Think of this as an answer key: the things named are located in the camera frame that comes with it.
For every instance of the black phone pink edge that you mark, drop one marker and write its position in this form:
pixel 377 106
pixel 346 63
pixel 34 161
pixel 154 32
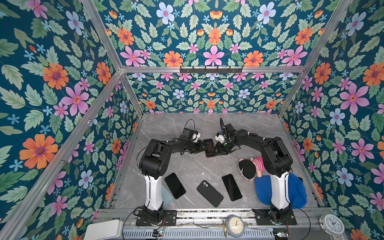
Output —
pixel 210 148

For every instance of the black phone case camera cutout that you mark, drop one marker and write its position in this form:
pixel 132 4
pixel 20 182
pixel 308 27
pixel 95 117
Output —
pixel 210 193

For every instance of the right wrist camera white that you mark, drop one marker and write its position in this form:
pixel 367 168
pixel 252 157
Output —
pixel 220 138

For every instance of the black phone lower right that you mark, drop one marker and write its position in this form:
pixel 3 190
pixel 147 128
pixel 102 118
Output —
pixel 232 187

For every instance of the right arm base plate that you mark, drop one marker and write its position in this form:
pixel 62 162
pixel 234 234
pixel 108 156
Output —
pixel 273 217

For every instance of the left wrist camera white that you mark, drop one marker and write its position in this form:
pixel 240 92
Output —
pixel 195 137

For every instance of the black phone lower left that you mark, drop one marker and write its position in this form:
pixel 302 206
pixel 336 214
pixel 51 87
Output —
pixel 175 186

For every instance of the white box device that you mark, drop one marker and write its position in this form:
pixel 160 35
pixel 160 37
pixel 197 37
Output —
pixel 104 230

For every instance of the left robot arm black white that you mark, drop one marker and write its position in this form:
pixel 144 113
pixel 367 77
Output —
pixel 155 161

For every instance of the round beige clock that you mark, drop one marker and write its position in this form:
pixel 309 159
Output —
pixel 235 226

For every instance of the black hook rail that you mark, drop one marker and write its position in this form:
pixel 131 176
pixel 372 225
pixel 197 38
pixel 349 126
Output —
pixel 211 70

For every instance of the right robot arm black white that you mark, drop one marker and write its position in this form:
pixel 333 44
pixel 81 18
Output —
pixel 276 157

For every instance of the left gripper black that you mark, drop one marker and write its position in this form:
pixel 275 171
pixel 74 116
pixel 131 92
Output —
pixel 199 147

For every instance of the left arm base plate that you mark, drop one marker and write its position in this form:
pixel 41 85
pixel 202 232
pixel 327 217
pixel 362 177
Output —
pixel 149 218

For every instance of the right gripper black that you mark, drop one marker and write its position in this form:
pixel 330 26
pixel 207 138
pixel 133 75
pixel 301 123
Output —
pixel 219 149

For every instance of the light blue phone case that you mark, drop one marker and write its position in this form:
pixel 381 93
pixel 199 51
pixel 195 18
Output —
pixel 166 196

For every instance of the blue cloth hat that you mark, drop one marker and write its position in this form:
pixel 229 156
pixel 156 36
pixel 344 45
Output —
pixel 297 191

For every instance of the aluminium front rail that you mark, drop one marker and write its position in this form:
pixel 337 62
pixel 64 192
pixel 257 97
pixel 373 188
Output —
pixel 213 214

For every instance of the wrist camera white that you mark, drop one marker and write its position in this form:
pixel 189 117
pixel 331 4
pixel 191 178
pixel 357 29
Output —
pixel 195 137
pixel 220 138

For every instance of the white alarm clock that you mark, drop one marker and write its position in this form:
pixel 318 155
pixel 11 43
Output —
pixel 331 225

